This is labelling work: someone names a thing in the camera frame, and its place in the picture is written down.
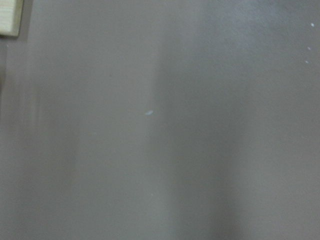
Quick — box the bamboo cutting board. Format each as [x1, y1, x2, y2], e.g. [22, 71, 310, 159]
[0, 0, 24, 37]

